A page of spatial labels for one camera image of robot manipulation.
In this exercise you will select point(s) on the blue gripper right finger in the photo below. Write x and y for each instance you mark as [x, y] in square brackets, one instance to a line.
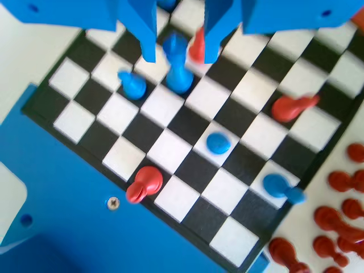
[284, 14]

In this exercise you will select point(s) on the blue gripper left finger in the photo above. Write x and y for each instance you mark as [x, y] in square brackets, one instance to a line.
[85, 14]

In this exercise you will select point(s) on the blue chess king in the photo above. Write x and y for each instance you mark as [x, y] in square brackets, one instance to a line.
[177, 76]

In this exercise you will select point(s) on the red chess bishop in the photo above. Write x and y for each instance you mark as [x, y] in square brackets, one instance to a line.
[327, 219]

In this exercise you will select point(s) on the black white chessboard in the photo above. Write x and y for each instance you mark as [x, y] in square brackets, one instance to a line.
[176, 125]

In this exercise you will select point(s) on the red pawn near edge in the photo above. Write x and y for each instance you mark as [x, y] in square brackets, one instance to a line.
[148, 182]

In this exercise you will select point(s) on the red base plate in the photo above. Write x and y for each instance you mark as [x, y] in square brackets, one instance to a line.
[359, 18]

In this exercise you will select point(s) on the blue base plate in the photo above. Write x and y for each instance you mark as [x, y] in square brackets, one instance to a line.
[57, 170]

